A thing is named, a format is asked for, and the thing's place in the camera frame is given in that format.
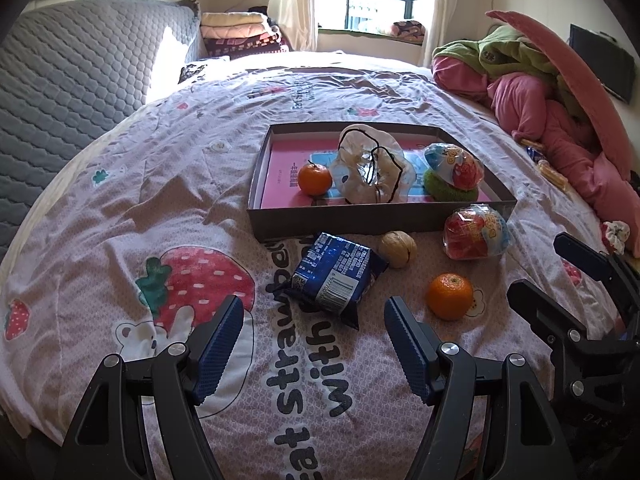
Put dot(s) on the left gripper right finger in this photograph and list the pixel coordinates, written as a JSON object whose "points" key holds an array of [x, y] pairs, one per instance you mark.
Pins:
{"points": [[522, 437]]}

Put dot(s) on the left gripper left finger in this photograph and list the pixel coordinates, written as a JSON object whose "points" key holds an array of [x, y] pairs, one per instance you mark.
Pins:
{"points": [[107, 439]]}

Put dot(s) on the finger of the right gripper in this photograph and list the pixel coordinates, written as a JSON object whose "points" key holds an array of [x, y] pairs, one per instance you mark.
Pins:
{"points": [[573, 355], [614, 272]]}

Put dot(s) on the blue surprise egg toy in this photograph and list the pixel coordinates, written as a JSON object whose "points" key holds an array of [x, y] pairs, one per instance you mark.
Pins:
{"points": [[475, 232]]}

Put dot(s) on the brown walnut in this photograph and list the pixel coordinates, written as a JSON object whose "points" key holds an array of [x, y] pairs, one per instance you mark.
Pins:
{"points": [[397, 248]]}

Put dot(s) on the blue snack packet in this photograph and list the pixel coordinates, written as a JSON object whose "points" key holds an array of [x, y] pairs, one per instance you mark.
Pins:
{"points": [[334, 275]]}

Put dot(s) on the red surprise egg toy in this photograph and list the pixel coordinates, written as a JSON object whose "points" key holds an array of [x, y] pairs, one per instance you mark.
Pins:
{"points": [[454, 165]]}

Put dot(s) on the orange mandarin with stem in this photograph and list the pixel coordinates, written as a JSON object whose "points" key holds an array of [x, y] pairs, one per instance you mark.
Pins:
{"points": [[314, 180]]}

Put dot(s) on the white red scrunchie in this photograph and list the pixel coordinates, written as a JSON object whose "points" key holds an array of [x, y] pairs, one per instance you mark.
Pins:
{"points": [[614, 236]]}

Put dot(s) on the pink duvet pile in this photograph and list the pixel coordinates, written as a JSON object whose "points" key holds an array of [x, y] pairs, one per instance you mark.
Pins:
{"points": [[524, 108]]}

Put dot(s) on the yellow snack packet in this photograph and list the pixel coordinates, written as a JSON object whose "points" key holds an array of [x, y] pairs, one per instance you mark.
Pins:
{"points": [[551, 175]]}

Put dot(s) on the blue candy wrapper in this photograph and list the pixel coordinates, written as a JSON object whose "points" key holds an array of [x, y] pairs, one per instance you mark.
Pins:
{"points": [[535, 155]]}

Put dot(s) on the orange snack packet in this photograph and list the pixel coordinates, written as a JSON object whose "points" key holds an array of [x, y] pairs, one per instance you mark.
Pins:
{"points": [[531, 144]]}

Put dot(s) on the pink pillow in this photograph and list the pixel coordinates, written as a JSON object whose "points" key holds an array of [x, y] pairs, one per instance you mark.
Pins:
{"points": [[584, 85]]}

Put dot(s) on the pink strawberry bed sheet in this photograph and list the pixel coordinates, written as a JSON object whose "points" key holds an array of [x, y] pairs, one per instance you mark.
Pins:
{"points": [[153, 232]]}

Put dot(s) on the green blanket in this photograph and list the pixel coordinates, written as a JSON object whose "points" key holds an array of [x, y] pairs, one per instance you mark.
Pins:
{"points": [[505, 51]]}

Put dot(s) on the dark cardboard box tray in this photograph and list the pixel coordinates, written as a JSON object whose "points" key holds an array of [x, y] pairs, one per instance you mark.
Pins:
{"points": [[367, 219]]}

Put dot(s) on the pink and blue book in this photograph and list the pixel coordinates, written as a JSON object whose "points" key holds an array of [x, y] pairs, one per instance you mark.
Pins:
{"points": [[288, 157]]}

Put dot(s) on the folded cloth on windowsill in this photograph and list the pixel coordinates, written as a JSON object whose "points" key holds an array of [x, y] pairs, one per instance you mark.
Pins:
{"points": [[411, 31]]}

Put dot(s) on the right cream curtain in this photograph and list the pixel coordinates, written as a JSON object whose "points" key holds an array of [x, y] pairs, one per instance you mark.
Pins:
{"points": [[438, 16]]}

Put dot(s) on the cream curtain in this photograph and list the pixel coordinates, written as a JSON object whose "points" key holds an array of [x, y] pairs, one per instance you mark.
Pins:
{"points": [[298, 20], [438, 16]]}

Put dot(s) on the grey quilted headboard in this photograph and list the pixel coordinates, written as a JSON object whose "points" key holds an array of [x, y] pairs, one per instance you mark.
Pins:
{"points": [[72, 72]]}

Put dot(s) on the left cream curtain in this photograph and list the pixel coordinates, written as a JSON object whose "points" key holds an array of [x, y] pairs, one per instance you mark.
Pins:
{"points": [[298, 20]]}

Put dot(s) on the stack of folded blankets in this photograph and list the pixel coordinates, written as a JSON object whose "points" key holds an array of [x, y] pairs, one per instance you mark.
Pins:
{"points": [[238, 34]]}

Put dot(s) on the black wall television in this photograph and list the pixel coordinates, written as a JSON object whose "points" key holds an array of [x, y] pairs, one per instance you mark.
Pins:
{"points": [[612, 64]]}

